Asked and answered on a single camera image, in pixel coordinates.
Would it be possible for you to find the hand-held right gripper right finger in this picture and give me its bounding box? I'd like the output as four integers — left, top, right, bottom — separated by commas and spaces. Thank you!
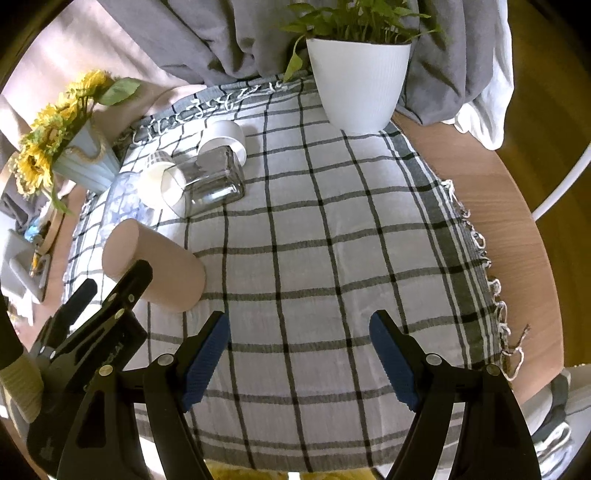
369, 309, 542, 480

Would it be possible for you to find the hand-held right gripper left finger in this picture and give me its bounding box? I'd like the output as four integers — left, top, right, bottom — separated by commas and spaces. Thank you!
55, 311, 230, 480

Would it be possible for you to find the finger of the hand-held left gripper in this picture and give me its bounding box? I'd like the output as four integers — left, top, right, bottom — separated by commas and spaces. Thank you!
60, 260, 154, 352
50, 278, 99, 344

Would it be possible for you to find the pink cup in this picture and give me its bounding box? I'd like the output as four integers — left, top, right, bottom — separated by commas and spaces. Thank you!
102, 220, 207, 315

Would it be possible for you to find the clear blue patterned cup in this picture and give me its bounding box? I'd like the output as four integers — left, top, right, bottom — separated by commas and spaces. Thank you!
99, 172, 155, 232

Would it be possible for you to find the white cup with grey band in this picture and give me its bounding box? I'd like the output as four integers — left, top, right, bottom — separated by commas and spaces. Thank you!
139, 150, 178, 208

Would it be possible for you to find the square clear glass jar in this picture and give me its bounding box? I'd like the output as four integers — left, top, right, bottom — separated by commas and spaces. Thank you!
173, 147, 245, 217

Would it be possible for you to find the light blue ribbed flowerpot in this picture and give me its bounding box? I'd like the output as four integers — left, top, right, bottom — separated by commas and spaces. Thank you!
52, 124, 122, 193

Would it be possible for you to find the grey checked tablecloth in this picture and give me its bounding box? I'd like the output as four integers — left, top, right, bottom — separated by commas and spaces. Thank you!
62, 74, 527, 476

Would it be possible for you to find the grey and white cloth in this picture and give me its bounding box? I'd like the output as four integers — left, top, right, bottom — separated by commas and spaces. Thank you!
526, 364, 591, 480

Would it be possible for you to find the yellow sunflower bouquet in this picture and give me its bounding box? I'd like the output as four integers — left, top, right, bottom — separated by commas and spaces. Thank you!
7, 69, 141, 217

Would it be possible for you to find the white metal tube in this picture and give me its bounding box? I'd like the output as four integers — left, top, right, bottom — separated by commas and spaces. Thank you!
533, 143, 591, 222

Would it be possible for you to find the pink cloth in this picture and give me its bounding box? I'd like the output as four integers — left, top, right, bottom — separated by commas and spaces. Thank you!
0, 0, 208, 155

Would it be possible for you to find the grey blanket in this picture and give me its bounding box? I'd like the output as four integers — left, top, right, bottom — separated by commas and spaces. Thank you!
99, 0, 515, 127

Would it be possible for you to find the green leafy plant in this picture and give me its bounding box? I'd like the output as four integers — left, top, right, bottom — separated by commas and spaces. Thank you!
276, 0, 446, 84

